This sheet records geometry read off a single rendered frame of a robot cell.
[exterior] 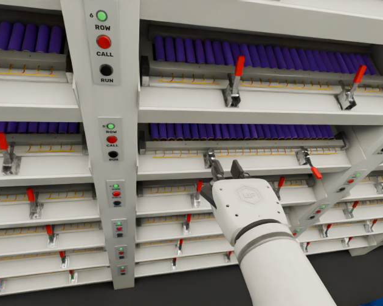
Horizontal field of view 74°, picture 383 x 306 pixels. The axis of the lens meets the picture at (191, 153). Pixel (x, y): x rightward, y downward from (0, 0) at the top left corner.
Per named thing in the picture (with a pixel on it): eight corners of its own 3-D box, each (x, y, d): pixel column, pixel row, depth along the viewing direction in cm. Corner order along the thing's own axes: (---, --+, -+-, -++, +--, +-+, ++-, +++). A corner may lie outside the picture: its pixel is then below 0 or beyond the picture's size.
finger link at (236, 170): (262, 180, 46) (248, 158, 51) (245, 181, 45) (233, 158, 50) (257, 193, 47) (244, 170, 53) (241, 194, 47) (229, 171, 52)
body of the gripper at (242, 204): (304, 223, 35) (269, 172, 44) (234, 229, 33) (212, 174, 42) (286, 256, 39) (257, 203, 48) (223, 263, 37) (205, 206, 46)
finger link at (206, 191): (240, 216, 39) (248, 194, 43) (194, 198, 41) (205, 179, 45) (238, 221, 40) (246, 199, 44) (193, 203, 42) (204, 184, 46)
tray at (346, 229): (386, 232, 136) (411, 227, 124) (286, 244, 121) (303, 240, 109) (371, 195, 144) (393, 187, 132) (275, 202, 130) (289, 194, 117)
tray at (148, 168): (340, 172, 77) (366, 159, 69) (135, 181, 63) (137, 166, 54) (319, 116, 86) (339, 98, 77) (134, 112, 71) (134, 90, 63)
